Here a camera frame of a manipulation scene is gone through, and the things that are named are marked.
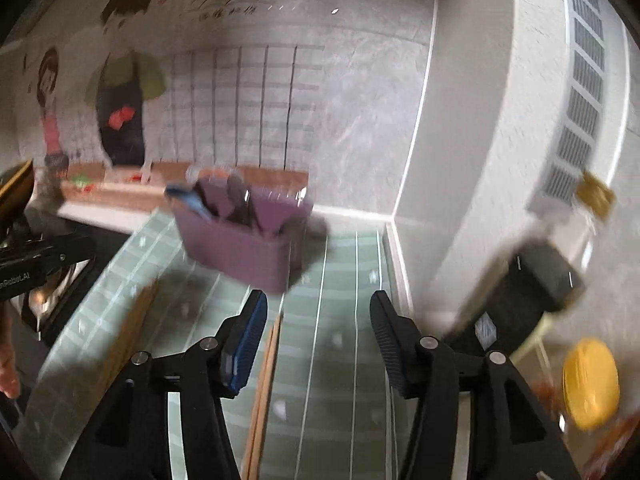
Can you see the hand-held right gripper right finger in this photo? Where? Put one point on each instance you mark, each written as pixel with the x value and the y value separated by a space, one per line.
pixel 387 345

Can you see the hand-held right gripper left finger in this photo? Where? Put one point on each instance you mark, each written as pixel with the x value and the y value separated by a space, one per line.
pixel 247 345

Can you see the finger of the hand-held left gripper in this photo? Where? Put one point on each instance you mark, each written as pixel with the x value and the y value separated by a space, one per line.
pixel 70 251

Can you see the wooden chopstick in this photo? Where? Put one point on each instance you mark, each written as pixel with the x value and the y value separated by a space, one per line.
pixel 264 385
pixel 270 375

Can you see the purple plastic utensil container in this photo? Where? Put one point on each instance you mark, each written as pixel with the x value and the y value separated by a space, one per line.
pixel 240 255

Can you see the blue spoon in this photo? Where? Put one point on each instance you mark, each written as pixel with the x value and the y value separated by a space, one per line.
pixel 187 199

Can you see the person's left hand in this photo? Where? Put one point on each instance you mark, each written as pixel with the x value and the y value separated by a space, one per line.
pixel 7 360

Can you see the black gas stove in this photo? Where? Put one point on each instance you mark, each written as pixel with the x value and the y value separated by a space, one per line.
pixel 75 282

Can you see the green checked table mat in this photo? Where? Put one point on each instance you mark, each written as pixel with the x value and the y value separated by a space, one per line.
pixel 325 385

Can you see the black pot with lid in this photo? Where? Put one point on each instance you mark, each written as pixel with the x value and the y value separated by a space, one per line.
pixel 15 185

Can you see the dark soy sauce bottle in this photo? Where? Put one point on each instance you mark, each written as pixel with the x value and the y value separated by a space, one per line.
pixel 540 270

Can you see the glass jar with yellow lid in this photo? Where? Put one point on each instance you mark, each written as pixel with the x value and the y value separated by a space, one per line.
pixel 590 385

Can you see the red bottle with orange cap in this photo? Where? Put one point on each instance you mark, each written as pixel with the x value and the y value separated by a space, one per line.
pixel 620 445

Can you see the cartoon wall poster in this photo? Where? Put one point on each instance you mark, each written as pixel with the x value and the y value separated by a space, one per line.
pixel 225 110

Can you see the wall vent grille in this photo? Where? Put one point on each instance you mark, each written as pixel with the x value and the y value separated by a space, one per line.
pixel 580 110

